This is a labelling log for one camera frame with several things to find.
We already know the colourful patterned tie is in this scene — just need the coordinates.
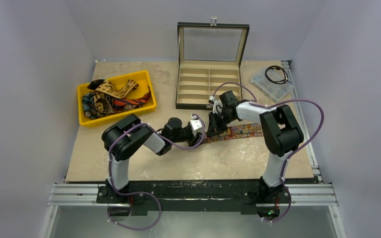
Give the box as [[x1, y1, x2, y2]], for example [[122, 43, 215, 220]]
[[202, 123, 263, 144]]

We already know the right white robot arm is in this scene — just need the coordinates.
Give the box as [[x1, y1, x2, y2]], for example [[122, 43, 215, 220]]
[[206, 91, 304, 202]]

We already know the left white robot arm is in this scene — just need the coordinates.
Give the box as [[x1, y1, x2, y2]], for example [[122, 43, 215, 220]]
[[101, 114, 205, 203]]

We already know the black compartment display case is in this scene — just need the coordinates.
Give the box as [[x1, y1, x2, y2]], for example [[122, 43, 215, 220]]
[[175, 17, 250, 110]]

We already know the clear plastic box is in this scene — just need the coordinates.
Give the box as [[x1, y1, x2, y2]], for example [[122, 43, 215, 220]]
[[250, 65, 294, 102]]

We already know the orange black striped tie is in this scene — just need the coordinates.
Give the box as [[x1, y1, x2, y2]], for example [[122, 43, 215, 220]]
[[111, 87, 151, 112]]

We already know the tan patterned tie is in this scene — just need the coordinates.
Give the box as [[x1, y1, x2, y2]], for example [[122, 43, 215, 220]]
[[95, 79, 139, 99]]

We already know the yellow plastic bin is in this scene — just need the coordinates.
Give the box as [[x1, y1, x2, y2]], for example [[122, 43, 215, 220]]
[[77, 70, 157, 127]]

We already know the dark blue patterned tie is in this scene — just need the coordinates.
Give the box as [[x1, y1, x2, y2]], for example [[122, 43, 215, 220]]
[[81, 91, 115, 119]]

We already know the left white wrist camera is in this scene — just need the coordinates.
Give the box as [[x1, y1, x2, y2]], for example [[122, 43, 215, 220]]
[[190, 114, 204, 136]]

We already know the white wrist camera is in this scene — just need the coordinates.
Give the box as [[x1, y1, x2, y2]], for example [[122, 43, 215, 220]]
[[190, 114, 204, 136], [208, 95, 223, 114]]

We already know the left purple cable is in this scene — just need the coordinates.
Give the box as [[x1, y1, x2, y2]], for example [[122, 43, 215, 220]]
[[106, 114, 207, 232]]

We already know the purple cable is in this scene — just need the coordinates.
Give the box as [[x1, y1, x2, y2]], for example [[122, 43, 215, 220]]
[[106, 114, 207, 232], [211, 82, 325, 225]]

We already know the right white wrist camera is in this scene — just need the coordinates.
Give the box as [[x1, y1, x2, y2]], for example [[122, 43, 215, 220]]
[[208, 95, 223, 114]]

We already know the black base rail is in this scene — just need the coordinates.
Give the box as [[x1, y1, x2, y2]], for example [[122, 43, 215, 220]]
[[96, 178, 291, 218]]

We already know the black coiled cable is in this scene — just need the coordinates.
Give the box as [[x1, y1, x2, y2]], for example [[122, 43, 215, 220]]
[[264, 65, 290, 85]]

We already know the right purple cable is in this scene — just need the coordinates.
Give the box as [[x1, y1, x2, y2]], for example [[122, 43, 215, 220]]
[[211, 82, 325, 225]]

